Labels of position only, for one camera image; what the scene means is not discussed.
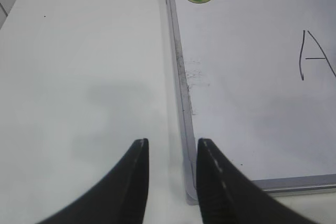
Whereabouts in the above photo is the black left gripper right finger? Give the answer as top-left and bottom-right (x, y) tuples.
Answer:
(196, 138), (312, 223)

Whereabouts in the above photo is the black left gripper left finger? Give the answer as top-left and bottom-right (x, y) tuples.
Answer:
(42, 138), (149, 223)

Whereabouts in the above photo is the white aluminium-framed whiteboard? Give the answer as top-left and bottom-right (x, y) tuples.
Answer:
(166, 0), (335, 205)

